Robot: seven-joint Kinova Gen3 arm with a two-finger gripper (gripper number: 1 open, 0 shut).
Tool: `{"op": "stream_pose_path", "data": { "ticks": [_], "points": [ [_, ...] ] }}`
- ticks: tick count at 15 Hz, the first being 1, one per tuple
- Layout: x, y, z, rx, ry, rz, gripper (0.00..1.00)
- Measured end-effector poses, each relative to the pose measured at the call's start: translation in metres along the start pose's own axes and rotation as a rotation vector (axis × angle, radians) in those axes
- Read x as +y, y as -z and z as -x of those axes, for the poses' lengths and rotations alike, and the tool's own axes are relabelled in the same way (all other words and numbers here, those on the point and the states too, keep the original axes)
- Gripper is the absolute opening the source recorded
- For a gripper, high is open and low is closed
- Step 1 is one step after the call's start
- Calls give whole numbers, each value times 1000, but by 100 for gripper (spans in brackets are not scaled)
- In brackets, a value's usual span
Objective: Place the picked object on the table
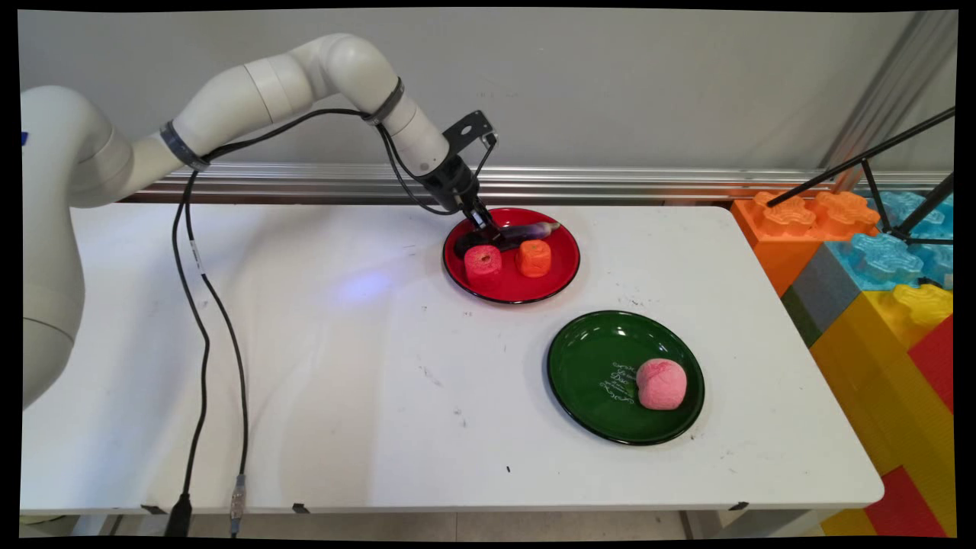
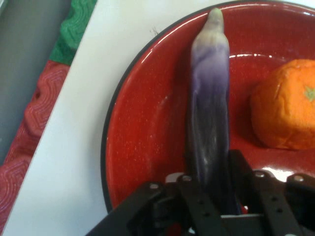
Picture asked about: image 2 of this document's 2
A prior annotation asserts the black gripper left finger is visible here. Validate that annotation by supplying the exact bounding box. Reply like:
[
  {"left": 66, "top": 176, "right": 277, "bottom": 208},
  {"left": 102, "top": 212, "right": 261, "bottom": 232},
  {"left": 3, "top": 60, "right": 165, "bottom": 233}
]
[{"left": 88, "top": 172, "right": 231, "bottom": 236}]

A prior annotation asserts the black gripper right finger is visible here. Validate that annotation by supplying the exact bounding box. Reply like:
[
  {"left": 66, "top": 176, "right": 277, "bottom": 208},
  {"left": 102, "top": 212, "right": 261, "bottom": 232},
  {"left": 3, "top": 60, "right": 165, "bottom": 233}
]
[{"left": 227, "top": 149, "right": 315, "bottom": 236}]

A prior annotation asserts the purple toy eggplant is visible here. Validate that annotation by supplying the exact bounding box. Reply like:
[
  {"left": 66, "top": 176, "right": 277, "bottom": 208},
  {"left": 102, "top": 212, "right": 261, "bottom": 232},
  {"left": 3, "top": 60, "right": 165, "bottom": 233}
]
[{"left": 184, "top": 7, "right": 245, "bottom": 217}]

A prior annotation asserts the orange toy tangerine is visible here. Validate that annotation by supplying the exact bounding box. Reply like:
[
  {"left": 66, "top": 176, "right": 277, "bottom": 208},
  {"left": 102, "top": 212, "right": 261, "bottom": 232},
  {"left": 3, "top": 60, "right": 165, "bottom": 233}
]
[{"left": 250, "top": 59, "right": 315, "bottom": 150}]

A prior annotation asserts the red enamel plate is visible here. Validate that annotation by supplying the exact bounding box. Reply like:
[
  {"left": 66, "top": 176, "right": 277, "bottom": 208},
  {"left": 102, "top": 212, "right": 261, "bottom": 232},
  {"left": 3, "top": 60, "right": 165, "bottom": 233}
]
[{"left": 100, "top": 0, "right": 315, "bottom": 222}]

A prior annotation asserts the red giant building block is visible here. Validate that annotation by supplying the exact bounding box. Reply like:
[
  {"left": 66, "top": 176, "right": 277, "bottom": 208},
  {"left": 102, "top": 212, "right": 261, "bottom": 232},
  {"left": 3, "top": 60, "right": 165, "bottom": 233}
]
[{"left": 0, "top": 60, "right": 71, "bottom": 229}]

